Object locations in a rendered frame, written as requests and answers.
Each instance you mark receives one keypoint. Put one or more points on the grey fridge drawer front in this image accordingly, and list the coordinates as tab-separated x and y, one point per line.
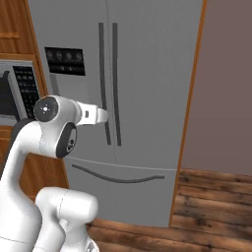
131	200

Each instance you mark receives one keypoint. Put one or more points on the silver microwave oven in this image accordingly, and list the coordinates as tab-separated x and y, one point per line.
19	88

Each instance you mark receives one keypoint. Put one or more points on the wooden fridge side panel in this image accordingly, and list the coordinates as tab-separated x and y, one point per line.
192	82

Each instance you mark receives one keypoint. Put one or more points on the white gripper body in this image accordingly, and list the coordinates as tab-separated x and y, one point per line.
102	115

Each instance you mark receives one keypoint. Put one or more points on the wooden cupboard housing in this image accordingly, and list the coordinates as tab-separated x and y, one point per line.
16	23

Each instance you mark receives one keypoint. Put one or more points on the grey fridge left door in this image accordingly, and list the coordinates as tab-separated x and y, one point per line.
75	29

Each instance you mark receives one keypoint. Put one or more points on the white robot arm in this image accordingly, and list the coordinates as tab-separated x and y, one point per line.
26	170

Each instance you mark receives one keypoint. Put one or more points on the grey fridge door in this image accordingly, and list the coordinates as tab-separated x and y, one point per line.
154	82
75	29

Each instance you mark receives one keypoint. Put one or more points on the grey fridge right door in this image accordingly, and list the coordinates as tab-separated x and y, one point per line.
154	82

